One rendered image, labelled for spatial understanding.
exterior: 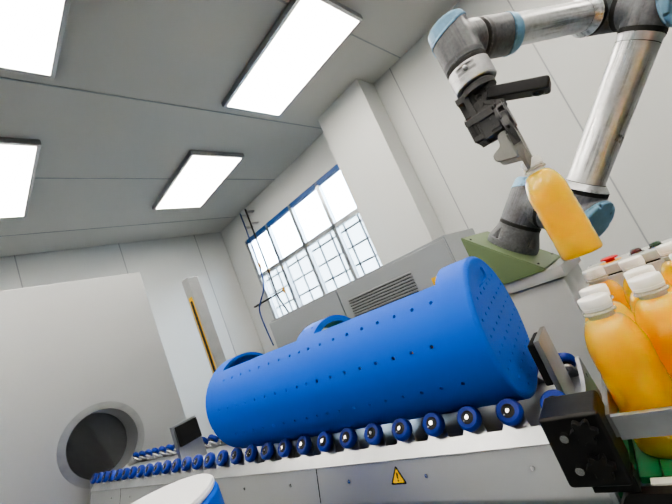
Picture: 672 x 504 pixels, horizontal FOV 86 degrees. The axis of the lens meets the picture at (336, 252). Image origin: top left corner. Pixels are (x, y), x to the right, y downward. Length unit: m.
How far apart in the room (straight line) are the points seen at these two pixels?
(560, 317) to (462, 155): 2.54
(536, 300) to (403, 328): 0.81
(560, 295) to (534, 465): 0.79
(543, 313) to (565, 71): 2.50
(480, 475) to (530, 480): 0.08
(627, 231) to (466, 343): 2.90
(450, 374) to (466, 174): 3.15
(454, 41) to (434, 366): 0.66
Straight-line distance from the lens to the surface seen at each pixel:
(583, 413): 0.58
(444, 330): 0.69
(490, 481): 0.79
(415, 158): 3.99
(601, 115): 1.41
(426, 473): 0.84
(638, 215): 3.49
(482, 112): 0.86
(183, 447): 1.68
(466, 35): 0.92
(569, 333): 1.48
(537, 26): 1.29
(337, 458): 0.97
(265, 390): 1.01
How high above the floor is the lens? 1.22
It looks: 9 degrees up
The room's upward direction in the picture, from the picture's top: 23 degrees counter-clockwise
